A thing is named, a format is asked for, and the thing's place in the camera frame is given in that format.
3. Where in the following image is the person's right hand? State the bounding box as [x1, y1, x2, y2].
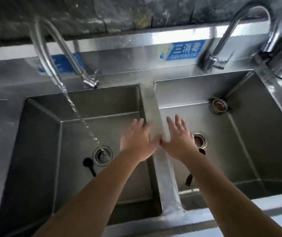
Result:
[159, 114, 200, 162]

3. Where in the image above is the person's left hand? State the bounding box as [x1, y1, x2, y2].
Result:
[119, 118, 163, 163]

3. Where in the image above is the person's right forearm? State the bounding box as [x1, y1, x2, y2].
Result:
[181, 150, 282, 237]

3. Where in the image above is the person's left forearm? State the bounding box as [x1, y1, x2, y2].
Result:
[32, 149, 154, 237]

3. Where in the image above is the black drain stopper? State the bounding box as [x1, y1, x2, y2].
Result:
[185, 148, 206, 187]
[83, 157, 97, 177]

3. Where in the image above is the round steel drain strainer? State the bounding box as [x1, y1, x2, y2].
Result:
[92, 145, 114, 167]

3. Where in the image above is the stainless steel double sink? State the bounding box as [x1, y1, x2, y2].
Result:
[0, 17, 282, 237]

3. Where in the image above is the blue label with droplet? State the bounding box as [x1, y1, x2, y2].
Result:
[158, 39, 206, 62]

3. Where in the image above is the blue label sticker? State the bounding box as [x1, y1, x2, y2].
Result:
[37, 53, 85, 75]

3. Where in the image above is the chrome gooseneck faucet running water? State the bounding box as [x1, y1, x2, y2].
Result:
[28, 17, 100, 89]

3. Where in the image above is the chrome gooseneck faucet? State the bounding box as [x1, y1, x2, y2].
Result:
[200, 3, 282, 73]

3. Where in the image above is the chrome tap fitting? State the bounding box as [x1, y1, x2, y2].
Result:
[253, 34, 282, 80]

